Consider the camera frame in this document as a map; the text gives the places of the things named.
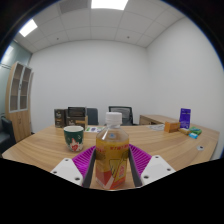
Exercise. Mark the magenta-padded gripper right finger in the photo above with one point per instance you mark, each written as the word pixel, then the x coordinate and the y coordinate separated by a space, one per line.
pixel 156 168

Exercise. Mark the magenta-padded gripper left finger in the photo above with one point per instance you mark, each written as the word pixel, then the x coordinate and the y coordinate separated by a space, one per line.
pixel 68 170

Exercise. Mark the yellow drink bottle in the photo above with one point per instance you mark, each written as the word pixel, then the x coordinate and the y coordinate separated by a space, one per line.
pixel 111 156

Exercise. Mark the green printed mug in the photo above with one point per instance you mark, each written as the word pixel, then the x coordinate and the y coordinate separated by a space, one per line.
pixel 74 138

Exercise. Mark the orange cardboard box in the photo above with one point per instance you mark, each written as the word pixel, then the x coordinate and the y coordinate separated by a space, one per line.
pixel 172 127

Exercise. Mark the small tan box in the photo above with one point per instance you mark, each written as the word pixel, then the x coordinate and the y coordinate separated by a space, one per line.
pixel 184 131

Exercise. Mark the green and white leaflet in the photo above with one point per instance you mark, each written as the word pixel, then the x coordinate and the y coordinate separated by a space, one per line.
pixel 93 129

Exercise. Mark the small round white disc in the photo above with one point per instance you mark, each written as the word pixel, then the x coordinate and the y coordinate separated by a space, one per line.
pixel 200 147

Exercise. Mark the wooden side desk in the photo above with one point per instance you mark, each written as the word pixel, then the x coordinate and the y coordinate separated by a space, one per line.
pixel 155 119

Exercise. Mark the small blue pack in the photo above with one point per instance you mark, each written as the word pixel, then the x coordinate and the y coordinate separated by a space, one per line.
pixel 193 135

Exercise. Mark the tall dark brown box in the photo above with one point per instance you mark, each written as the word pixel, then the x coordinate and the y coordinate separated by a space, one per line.
pixel 60 118

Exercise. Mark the wide dark brown box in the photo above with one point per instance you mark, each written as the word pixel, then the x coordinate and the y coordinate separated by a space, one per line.
pixel 76 116

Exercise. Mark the green flat box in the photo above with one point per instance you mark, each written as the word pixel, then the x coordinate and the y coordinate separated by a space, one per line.
pixel 196 130

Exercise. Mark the purple upright box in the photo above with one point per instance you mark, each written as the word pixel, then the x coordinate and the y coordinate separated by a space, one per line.
pixel 185 118

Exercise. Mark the black mesh office chair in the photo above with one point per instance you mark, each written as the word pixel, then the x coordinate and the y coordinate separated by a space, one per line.
pixel 125 115

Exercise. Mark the wooden glass-door shelf cabinet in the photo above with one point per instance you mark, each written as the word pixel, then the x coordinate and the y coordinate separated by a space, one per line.
pixel 20 123

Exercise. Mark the square ceiling light panel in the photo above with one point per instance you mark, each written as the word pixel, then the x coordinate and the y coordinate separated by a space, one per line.
pixel 109 4
pixel 28 27

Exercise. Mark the ceiling air vent grille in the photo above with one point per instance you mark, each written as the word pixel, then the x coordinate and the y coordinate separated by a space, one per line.
pixel 73 5

